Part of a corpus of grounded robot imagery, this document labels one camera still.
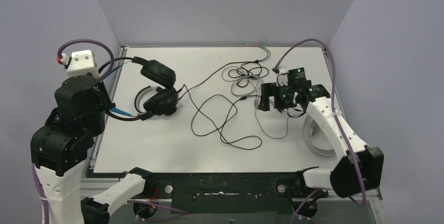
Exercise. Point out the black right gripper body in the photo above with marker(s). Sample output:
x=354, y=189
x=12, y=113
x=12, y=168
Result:
x=284, y=97

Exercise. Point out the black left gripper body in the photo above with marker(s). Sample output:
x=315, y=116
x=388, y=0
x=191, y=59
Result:
x=105, y=99

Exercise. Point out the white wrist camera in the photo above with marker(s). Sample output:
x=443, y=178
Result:
x=79, y=63
x=280, y=70

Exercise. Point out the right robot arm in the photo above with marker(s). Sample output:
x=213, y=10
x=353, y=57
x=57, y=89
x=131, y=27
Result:
x=359, y=166

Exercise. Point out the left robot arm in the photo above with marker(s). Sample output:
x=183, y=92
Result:
x=59, y=150

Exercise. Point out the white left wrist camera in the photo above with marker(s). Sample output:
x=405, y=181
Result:
x=79, y=63

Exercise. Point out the white and black headphones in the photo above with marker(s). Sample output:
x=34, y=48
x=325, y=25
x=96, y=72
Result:
x=142, y=93

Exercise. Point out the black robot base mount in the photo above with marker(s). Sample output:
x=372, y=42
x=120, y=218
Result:
x=228, y=193

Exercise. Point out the black headphones with blue band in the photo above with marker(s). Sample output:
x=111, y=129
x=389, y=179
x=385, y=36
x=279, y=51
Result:
x=150, y=101

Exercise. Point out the grey white headphones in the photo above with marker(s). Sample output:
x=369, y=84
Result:
x=315, y=139

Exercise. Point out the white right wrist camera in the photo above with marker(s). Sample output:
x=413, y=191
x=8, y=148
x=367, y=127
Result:
x=280, y=70

